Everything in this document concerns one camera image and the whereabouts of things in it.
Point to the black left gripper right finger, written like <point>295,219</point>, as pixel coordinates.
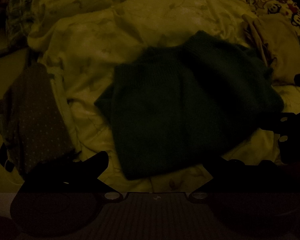
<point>252,201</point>

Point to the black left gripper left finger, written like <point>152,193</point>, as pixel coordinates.
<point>64,202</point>

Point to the black small garment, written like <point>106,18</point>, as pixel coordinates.
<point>174,107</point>

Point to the beige folded garment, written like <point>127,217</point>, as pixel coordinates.
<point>277,43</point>

